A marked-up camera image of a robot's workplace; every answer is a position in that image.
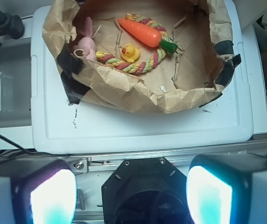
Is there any aluminium rail with bracket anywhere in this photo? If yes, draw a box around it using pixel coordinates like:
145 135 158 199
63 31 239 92
66 139 267 175

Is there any crumpled brown paper liner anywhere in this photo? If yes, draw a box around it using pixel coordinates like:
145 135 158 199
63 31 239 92
42 0 240 114

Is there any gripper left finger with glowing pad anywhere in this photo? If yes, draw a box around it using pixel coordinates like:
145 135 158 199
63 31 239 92
0 159 77 224

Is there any yellow rubber duck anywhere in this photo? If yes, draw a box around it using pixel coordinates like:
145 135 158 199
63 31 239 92
121 43 140 63

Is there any pink plush bunny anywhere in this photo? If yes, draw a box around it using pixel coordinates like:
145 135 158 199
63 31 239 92
73 17 97 62

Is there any white plastic bin lid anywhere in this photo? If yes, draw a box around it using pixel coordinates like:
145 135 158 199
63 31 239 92
31 0 254 154

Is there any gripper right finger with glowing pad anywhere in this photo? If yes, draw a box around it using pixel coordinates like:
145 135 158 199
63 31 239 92
186 154 267 224

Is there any black octagonal mounting plate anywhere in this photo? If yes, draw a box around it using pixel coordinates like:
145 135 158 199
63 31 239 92
101 157 193 224

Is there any black pipe clamp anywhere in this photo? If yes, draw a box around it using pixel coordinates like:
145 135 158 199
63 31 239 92
0 11 25 47

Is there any black cable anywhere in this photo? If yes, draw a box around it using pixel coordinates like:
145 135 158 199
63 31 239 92
0 129 71 161

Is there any multicolour braided rope toy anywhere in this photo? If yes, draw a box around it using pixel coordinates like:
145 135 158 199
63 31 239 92
96 13 170 75

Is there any orange plastic toy carrot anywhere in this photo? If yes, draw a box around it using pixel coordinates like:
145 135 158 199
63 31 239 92
117 18 178 55

